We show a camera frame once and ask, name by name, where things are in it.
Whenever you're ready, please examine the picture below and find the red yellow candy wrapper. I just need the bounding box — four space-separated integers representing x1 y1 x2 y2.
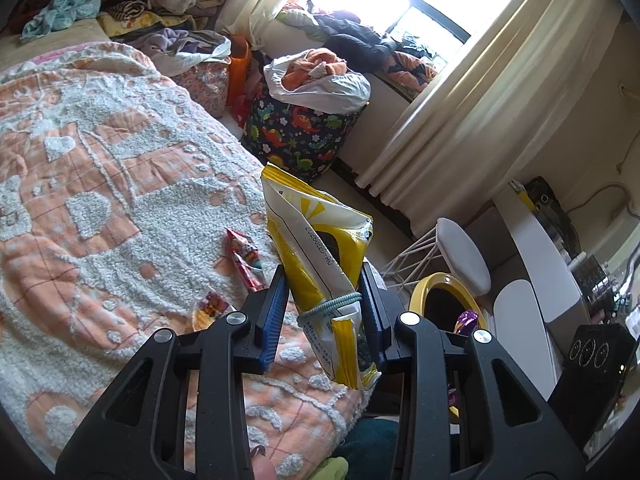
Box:
191 291 236 332

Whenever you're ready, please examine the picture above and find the white yellow snack bag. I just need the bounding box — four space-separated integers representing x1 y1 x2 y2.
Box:
260 162 381 391

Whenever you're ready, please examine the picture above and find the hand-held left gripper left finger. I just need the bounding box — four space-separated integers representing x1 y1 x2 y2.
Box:
55 262 290 480

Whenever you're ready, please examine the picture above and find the black bag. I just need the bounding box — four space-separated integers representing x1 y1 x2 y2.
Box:
525 176 581 256

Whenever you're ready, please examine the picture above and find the dinosaur print fabric basket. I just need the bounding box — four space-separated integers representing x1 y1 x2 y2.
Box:
240 87 363 183

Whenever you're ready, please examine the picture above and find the red snack wrapper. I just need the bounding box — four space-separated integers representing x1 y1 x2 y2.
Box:
224 227 266 293

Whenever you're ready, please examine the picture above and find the purple snack wrapper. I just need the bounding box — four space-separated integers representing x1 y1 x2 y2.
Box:
452 309 481 336

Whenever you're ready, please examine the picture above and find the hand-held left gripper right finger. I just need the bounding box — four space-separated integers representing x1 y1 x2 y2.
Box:
360 260 588 480

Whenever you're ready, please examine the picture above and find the dark teal cloth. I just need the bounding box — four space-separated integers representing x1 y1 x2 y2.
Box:
345 417 401 480

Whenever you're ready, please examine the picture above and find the white wall cable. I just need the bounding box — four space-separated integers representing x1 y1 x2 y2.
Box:
565 182 633 216

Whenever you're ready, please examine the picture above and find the pale hair tie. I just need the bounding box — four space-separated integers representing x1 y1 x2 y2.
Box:
297 291 362 327

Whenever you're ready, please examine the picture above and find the orange white chenille blanket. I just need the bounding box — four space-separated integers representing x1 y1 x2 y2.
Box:
0 42 381 480

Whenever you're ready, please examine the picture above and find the floral fabric storage box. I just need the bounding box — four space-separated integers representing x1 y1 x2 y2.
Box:
175 57 232 118

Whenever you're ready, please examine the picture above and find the white desk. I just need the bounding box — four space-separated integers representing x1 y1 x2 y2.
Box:
492 187 576 328

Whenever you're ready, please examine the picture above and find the white chair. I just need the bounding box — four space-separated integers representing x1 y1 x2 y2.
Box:
492 280 561 391

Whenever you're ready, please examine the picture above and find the yellow box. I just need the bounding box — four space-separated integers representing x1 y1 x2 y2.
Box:
510 180 533 208

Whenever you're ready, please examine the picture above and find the orange towel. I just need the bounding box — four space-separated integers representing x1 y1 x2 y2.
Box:
281 49 349 93

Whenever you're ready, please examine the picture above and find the lavender garment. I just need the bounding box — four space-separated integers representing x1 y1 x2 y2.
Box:
115 27 232 77

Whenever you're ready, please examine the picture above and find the white wire stool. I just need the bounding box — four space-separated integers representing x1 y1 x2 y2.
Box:
380 217 493 296

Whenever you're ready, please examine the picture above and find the white plastic laundry bag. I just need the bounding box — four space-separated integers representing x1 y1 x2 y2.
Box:
262 49 372 111

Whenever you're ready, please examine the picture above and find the heap of jackets and bedding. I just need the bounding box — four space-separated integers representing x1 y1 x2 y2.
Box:
277 2 446 93

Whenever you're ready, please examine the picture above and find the dark desk clutter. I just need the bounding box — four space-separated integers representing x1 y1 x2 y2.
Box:
570 250 640 323

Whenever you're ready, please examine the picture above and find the light blue garment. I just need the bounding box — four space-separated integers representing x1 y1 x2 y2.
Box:
20 0 103 43

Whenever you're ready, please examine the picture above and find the orange plastic container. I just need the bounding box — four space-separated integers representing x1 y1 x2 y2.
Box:
225 35 252 108

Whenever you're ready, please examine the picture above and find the yellow rimmed waste bin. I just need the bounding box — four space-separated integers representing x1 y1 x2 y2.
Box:
407 272 493 423

